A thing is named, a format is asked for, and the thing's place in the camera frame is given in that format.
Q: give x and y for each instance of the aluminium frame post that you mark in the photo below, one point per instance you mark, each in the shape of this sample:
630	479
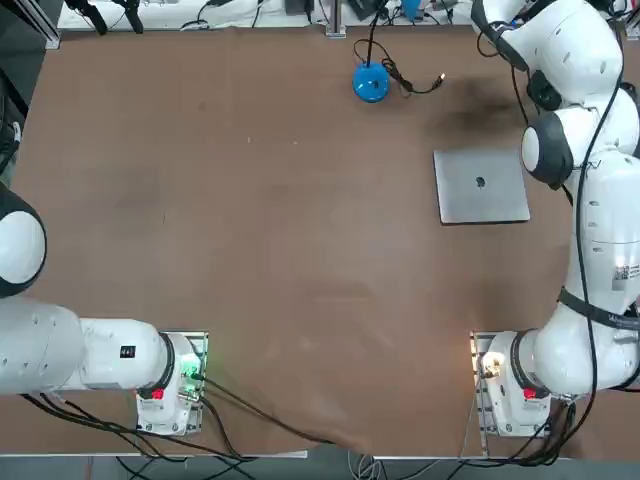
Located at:
42	25
336	20

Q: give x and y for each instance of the blue desk lamp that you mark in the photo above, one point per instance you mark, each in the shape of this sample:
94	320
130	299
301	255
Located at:
370	85

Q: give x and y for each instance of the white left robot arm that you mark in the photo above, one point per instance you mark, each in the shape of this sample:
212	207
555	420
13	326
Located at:
40	350

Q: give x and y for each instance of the black tripod leg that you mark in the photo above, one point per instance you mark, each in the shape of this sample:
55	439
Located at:
95	17
132	17

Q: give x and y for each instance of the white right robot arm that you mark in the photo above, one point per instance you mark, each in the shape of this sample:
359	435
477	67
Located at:
605	225

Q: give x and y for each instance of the grey closed laptop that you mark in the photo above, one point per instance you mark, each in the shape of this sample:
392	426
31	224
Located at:
475	200

